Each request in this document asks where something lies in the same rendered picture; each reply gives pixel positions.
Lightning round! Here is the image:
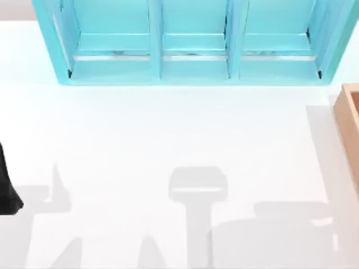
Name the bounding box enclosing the light blue rack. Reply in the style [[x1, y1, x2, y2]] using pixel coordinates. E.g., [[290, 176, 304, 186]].
[[30, 0, 357, 86]]

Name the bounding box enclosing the shallow salmon-coloured box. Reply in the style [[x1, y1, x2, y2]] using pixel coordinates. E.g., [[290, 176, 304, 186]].
[[333, 82, 359, 256]]

